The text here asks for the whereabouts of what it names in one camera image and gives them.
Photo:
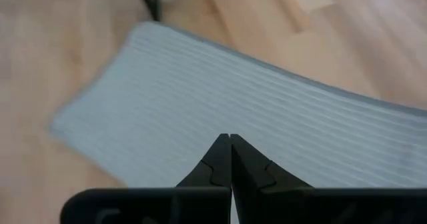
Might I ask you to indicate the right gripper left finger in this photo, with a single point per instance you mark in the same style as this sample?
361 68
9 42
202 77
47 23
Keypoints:
213 174

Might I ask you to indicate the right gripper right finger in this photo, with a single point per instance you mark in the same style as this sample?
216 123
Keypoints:
253 177

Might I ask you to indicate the grey microfiber towel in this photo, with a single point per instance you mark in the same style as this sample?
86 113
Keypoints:
200 94

